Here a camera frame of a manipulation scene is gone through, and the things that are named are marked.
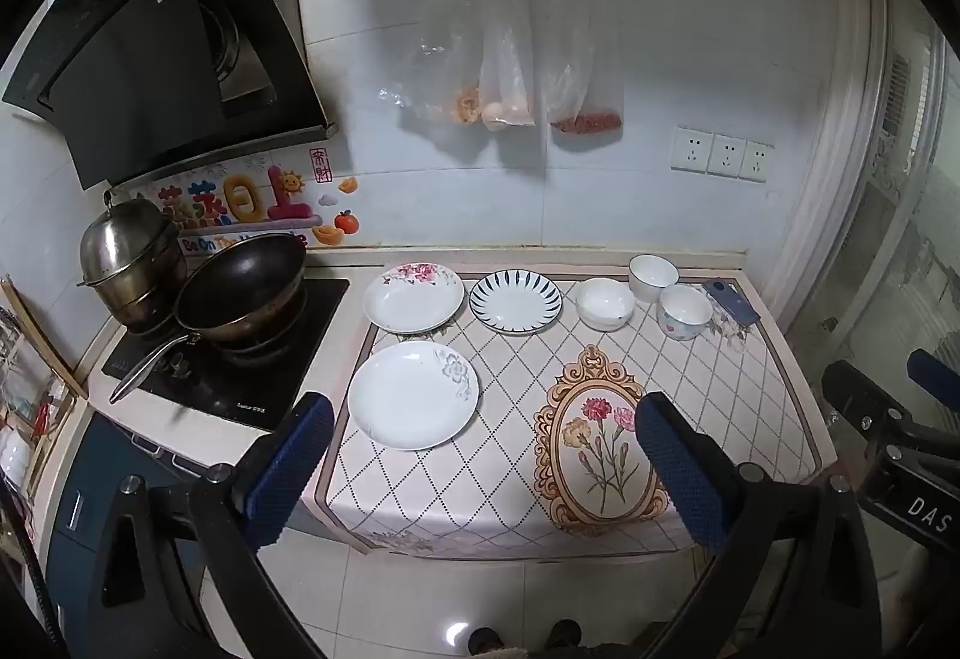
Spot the blue striped white plate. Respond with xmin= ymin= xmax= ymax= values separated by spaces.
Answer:
xmin=469 ymin=269 xmax=563 ymax=335

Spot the clear bag with red dates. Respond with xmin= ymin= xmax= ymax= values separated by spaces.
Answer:
xmin=544 ymin=0 xmax=625 ymax=137

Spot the blue rimmed floral bowl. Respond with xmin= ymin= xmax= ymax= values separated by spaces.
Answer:
xmin=658 ymin=285 xmax=714 ymax=341

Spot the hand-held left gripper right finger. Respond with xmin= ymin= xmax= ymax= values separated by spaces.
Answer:
xmin=635 ymin=392 xmax=883 ymax=659

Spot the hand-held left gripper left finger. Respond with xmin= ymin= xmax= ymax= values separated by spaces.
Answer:
xmin=86 ymin=393 xmax=335 ymax=659

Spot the blue smartphone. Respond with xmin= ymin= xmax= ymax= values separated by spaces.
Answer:
xmin=702 ymin=279 xmax=760 ymax=329

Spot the grey floral white plate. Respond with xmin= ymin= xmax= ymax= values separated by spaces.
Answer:
xmin=347 ymin=340 xmax=481 ymax=452

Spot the diamond pattern floral tablecloth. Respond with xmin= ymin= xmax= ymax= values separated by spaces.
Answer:
xmin=300 ymin=265 xmax=837 ymax=559

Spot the black rimmed white bowl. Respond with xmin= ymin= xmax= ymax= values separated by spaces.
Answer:
xmin=628 ymin=254 xmax=680 ymax=305

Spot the clear bag with orange food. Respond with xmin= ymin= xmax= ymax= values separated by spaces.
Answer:
xmin=379 ymin=0 xmax=497 ymax=128

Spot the black wok with handle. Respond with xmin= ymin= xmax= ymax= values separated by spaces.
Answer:
xmin=109 ymin=234 xmax=308 ymax=405

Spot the black cable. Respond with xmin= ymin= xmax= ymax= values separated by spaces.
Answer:
xmin=0 ymin=479 xmax=67 ymax=659

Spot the colourful wall sticker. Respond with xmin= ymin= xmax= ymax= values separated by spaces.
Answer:
xmin=131 ymin=148 xmax=361 ymax=251

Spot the dark blue cabinet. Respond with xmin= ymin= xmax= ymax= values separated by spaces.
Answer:
xmin=45 ymin=411 xmax=215 ymax=659

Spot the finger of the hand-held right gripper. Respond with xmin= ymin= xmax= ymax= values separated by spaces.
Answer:
xmin=821 ymin=361 xmax=913 ymax=440
xmin=906 ymin=348 xmax=960 ymax=395

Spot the white wall socket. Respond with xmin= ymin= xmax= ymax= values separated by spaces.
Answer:
xmin=707 ymin=133 xmax=746 ymax=178
xmin=739 ymin=140 xmax=776 ymax=184
xmin=670 ymin=125 xmax=713 ymax=174

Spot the wooden side shelf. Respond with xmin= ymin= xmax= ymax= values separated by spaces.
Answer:
xmin=0 ymin=276 xmax=89 ymax=555

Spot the stainless steel steamer pot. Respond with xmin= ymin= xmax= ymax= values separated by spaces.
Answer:
xmin=75 ymin=188 xmax=188 ymax=335

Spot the pink floral white plate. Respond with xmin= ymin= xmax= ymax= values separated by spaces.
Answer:
xmin=363 ymin=261 xmax=466 ymax=335

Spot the black range hood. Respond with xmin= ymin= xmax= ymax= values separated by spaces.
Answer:
xmin=2 ymin=0 xmax=338 ymax=191

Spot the plain white bowl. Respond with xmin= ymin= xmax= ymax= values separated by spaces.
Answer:
xmin=576 ymin=277 xmax=637 ymax=332

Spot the black glass gas stove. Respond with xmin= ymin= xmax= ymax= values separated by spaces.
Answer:
xmin=101 ymin=276 xmax=351 ymax=434

